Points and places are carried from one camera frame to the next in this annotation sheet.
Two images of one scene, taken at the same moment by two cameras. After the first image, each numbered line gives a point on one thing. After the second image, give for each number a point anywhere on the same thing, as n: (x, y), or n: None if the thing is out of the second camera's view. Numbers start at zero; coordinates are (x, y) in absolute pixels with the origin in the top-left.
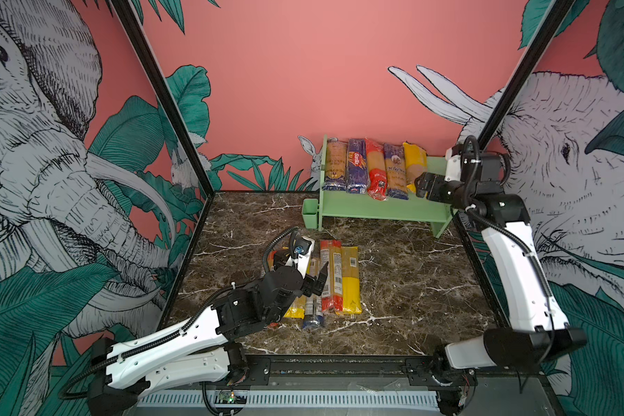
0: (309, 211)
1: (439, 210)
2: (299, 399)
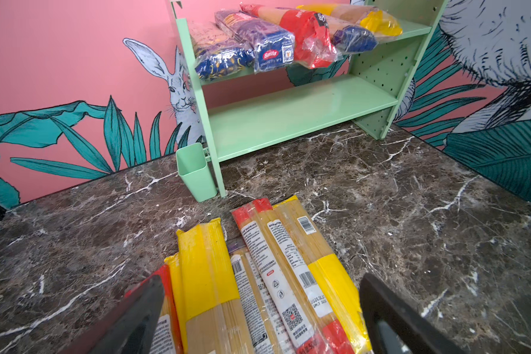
0: (192, 168)
1: (381, 77)
2: None
